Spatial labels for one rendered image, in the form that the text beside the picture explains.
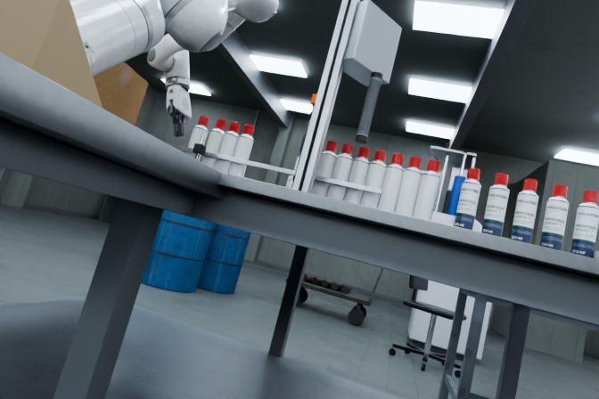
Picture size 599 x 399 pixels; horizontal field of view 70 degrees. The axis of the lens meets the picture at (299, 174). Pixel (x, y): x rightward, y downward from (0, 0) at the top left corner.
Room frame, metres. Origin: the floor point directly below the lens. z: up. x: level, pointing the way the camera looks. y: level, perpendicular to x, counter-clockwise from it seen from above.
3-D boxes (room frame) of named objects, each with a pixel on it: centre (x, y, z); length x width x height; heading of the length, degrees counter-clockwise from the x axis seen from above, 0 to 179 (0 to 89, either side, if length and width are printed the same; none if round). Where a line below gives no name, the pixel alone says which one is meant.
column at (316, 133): (1.18, -0.02, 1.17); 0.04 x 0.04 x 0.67; 74
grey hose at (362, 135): (1.19, -0.15, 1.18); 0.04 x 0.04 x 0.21
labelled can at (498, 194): (1.18, -0.56, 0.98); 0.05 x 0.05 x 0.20
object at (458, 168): (1.31, -0.45, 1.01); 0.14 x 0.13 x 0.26; 74
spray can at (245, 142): (1.39, 0.20, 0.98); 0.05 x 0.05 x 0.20
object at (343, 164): (1.30, -0.12, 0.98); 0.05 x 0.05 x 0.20
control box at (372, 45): (1.22, -0.10, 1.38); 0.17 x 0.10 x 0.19; 129
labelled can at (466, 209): (1.20, -0.49, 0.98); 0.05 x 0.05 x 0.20
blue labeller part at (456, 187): (1.25, -0.47, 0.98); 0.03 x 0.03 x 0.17
